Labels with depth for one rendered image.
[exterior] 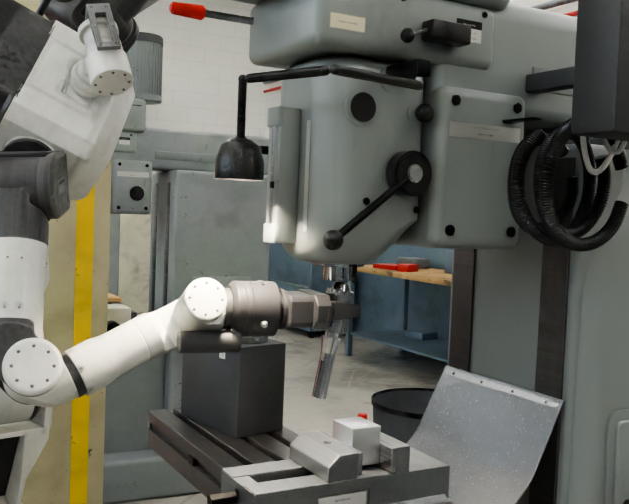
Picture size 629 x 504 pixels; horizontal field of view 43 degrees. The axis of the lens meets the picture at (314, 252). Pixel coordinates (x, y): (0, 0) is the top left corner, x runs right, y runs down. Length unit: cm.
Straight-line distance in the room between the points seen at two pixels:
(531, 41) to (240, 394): 86
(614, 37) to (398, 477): 71
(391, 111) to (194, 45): 981
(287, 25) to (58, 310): 187
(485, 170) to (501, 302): 32
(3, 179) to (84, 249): 170
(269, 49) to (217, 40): 986
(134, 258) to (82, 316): 676
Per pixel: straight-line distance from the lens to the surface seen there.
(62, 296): 291
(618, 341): 148
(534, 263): 148
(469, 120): 131
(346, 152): 120
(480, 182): 132
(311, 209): 121
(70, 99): 135
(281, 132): 123
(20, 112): 131
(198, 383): 175
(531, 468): 144
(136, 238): 967
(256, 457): 154
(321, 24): 117
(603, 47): 119
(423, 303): 800
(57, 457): 303
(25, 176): 122
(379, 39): 122
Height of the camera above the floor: 139
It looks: 3 degrees down
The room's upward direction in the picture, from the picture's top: 2 degrees clockwise
